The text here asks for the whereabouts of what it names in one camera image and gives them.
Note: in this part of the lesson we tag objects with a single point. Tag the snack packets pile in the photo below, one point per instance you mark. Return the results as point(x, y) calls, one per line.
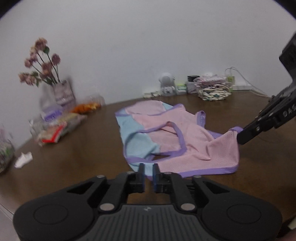
point(55, 130)

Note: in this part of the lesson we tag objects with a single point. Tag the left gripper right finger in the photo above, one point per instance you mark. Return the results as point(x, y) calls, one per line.
point(223, 212)

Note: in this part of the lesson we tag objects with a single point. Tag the folded floral clothes stack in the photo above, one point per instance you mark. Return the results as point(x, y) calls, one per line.
point(211, 87)

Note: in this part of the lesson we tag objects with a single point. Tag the white power strip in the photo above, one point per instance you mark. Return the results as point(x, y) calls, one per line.
point(151, 94)

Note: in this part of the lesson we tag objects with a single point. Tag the pink blue purple garment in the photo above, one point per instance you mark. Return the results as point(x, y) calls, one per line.
point(154, 132)

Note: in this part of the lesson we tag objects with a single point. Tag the white astronaut robot figure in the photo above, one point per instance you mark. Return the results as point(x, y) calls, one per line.
point(167, 84)

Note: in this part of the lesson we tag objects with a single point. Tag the green spray bottle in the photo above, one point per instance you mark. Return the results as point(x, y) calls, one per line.
point(230, 82)

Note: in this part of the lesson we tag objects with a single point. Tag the green tissue packs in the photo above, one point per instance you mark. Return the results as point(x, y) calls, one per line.
point(181, 88)

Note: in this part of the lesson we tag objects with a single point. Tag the purple plastic box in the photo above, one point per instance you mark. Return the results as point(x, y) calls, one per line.
point(51, 113)

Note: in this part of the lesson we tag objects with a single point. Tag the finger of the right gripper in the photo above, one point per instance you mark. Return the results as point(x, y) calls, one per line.
point(262, 123)

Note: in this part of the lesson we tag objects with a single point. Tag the purple knitted vase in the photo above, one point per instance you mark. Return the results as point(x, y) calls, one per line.
point(64, 95)

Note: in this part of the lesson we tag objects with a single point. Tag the clear box orange snacks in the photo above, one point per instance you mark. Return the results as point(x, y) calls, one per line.
point(89, 104)

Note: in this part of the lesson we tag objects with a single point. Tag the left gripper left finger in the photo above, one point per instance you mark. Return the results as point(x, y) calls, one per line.
point(70, 213)

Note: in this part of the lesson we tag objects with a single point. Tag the pink artificial flower bouquet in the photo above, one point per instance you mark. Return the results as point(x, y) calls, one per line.
point(43, 67)

